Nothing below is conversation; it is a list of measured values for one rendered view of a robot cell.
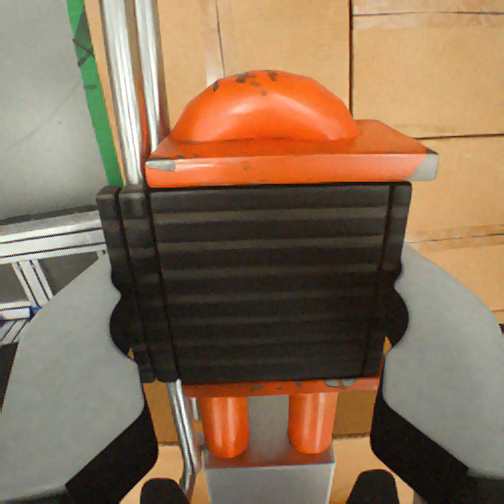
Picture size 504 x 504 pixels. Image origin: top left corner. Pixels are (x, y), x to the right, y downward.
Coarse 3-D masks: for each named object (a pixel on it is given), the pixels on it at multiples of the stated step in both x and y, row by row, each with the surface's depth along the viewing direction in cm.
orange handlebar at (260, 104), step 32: (224, 96) 10; (256, 96) 10; (288, 96) 10; (320, 96) 10; (192, 128) 10; (224, 128) 10; (256, 128) 10; (288, 128) 10; (320, 128) 10; (352, 128) 11; (224, 416) 16; (288, 416) 17; (320, 416) 16; (224, 448) 17; (320, 448) 17
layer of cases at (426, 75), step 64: (192, 0) 53; (256, 0) 53; (320, 0) 53; (384, 0) 53; (448, 0) 53; (192, 64) 57; (256, 64) 57; (320, 64) 57; (384, 64) 57; (448, 64) 57; (448, 128) 62; (448, 192) 68; (448, 256) 75
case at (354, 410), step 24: (144, 384) 46; (168, 408) 43; (336, 408) 42; (360, 408) 42; (168, 432) 40; (336, 432) 39; (360, 432) 39; (168, 456) 39; (336, 456) 40; (360, 456) 40; (144, 480) 42; (336, 480) 43
